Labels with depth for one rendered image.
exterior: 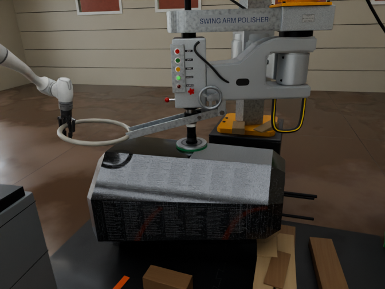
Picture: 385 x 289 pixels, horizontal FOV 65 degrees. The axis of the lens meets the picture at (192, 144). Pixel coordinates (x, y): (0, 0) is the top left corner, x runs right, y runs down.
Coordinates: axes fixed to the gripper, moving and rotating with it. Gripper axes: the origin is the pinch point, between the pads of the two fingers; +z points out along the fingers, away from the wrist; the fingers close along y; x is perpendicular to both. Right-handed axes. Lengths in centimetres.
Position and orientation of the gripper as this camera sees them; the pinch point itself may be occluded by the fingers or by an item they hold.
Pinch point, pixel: (67, 136)
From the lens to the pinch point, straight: 233.1
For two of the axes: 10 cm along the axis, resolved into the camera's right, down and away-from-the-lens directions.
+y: 9.7, 1.9, -1.8
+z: -1.1, 9.2, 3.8
